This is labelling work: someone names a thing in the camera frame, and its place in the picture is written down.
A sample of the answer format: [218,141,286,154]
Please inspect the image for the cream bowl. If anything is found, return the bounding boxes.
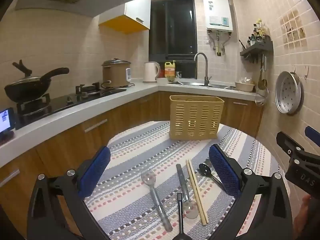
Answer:
[235,81,256,92]

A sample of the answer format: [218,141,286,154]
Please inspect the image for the white gas water heater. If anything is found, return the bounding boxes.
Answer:
[202,0,234,33]

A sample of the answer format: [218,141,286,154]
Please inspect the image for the smartphone on stand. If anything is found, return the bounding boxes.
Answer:
[0,108,16,144]

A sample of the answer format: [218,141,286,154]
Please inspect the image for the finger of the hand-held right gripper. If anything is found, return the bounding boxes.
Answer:
[304,126,320,143]
[276,131,307,165]

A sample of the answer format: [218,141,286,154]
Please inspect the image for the steel kitchen faucet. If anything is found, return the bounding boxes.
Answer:
[194,52,212,87]

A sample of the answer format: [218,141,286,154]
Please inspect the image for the round metal steamer tray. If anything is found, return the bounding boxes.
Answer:
[275,71,304,115]

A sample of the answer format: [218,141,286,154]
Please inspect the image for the hanging metal strainer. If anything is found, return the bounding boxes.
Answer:
[255,87,269,106]

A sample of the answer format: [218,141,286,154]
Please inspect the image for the wooden base cabinets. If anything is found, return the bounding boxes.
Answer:
[0,91,263,230]

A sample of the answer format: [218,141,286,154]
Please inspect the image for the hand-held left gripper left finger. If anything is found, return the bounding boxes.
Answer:
[27,146,112,240]

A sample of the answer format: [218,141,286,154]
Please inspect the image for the row of condiment bottles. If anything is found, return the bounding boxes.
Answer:
[247,19,271,47]

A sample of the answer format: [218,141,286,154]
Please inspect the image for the black slotted spoon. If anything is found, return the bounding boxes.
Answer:
[198,163,223,185]

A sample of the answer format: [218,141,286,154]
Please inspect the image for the person's right hand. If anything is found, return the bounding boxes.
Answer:
[293,194,313,235]

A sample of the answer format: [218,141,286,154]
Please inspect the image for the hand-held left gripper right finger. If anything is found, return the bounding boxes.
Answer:
[209,144,293,240]

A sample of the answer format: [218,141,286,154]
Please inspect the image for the wooden chopstick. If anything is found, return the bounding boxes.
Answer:
[185,159,206,225]
[188,158,209,224]

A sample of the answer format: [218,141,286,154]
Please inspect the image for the black wok with lid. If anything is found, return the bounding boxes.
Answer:
[4,60,70,103]

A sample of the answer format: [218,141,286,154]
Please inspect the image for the white and yellow wall cabinet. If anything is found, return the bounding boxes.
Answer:
[98,0,152,34]

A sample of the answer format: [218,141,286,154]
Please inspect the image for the dark wall spice shelf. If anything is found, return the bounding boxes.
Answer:
[239,41,274,58]

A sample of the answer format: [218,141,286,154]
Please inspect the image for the striped woven tablecloth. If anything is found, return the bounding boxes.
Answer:
[82,120,282,240]

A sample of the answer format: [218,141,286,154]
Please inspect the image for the clear plastic spoon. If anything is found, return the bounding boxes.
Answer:
[176,164,200,219]
[141,170,173,232]

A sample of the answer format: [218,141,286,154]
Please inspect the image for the yellow slotted utensil basket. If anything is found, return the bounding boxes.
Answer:
[169,95,225,140]

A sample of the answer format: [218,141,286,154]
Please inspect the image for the dark window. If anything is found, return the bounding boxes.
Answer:
[149,0,198,60]

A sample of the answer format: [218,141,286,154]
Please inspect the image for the brown rice cooker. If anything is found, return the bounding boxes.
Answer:
[101,58,132,89]

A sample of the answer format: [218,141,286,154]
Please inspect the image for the steel kitchen sink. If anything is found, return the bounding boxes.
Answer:
[167,80,236,90]

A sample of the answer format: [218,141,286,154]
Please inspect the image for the hanging golden ladle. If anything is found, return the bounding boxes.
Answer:
[257,54,268,90]

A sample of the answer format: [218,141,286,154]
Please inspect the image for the black glass gas stove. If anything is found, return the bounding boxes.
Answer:
[15,82,128,130]

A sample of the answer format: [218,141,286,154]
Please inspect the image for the black long-handled utensil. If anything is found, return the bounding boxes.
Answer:
[172,192,192,240]

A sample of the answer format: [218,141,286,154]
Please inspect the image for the water heater pipes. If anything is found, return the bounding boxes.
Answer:
[207,31,232,57]

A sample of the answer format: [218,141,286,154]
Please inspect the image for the white kitchen countertop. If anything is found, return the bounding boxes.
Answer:
[0,81,263,168]

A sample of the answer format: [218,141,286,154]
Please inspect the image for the yellow detergent bottle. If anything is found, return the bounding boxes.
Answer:
[164,60,176,78]

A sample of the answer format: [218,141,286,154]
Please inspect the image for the white electric kettle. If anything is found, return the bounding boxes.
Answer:
[143,61,161,84]

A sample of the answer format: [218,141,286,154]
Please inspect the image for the metal wall hooks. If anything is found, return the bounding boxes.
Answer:
[292,66,310,77]

